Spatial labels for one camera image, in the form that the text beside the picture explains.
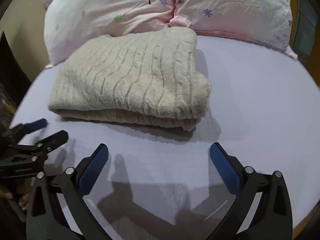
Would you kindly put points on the wooden bed frame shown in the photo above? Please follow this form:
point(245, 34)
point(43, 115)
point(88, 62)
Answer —
point(304, 37)

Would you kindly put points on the floral pink pillow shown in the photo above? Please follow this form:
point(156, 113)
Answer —
point(263, 22)
point(68, 24)

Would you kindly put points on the right floral pink pillow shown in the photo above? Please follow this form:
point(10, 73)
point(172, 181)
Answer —
point(263, 22)

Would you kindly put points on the person's left hand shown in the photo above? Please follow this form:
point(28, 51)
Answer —
point(17, 189)

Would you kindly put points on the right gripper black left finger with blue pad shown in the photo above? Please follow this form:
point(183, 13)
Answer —
point(45, 218)

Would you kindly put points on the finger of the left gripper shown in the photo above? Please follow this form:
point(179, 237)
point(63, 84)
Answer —
point(45, 145)
point(21, 130)

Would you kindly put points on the lavender bed sheet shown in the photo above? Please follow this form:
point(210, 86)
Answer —
point(161, 183)

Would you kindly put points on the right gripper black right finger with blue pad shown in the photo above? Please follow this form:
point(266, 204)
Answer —
point(273, 216)

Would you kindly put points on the beige folded knit sweater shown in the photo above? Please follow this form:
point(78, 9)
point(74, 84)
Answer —
point(147, 79)

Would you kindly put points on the left floral pink pillow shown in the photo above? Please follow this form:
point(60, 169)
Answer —
point(68, 24)

